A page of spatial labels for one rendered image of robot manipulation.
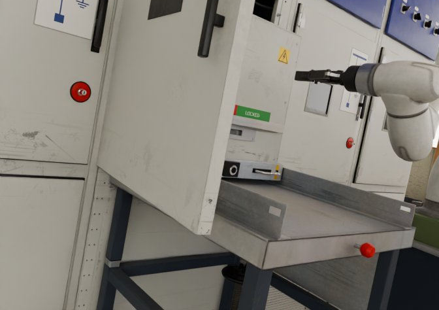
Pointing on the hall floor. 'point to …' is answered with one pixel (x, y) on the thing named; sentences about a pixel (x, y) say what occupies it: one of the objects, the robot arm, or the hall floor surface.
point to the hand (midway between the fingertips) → (304, 76)
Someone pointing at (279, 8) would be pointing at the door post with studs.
